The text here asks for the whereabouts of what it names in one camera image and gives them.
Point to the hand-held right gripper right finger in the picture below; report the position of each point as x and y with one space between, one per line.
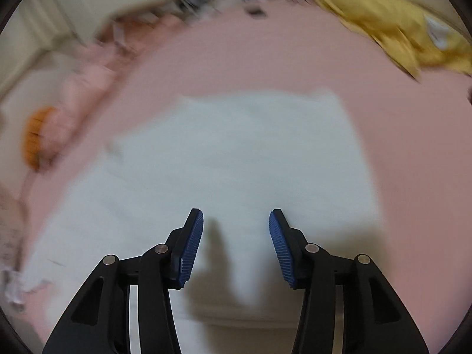
284 250

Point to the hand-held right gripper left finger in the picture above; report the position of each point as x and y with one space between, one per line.
190 250

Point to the white towel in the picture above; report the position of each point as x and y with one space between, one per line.
239 155

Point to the orange pumpkin plush pillow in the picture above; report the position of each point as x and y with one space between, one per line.
35 132

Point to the pink bed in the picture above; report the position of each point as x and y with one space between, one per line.
258 55

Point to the pink quilt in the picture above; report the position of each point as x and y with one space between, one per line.
84 81

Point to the small black box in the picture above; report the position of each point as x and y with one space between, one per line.
256 11

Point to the yellow pillow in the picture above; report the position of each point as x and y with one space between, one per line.
387 14

